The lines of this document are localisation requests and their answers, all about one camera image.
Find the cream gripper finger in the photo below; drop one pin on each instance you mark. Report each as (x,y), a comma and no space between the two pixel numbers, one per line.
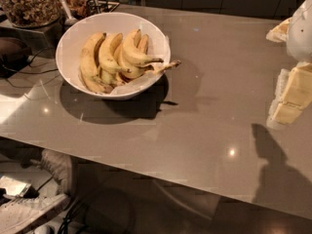
(279,33)
(293,93)

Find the white rounded gripper body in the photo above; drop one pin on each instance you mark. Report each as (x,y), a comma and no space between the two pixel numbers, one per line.
(300,33)

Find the yellow banana with long stem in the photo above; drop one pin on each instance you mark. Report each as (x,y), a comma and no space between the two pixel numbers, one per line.
(137,71)

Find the white ceramic bowl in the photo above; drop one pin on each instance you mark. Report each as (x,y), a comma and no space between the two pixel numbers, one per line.
(73,40)

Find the small jar of nuts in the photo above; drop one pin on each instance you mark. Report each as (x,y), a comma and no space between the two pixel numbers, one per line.
(78,8)

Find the white spoon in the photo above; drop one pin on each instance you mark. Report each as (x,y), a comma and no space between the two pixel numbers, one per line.
(70,20)

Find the grey sock foot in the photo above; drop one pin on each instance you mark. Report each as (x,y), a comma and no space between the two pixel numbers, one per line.
(62,169)

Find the glass jar of nuts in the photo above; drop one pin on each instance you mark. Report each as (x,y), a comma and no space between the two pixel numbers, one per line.
(30,13)

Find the dark device on left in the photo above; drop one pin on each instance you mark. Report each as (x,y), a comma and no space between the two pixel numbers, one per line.
(13,56)

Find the white sneaker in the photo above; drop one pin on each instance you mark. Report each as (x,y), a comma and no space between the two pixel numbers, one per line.
(21,215)

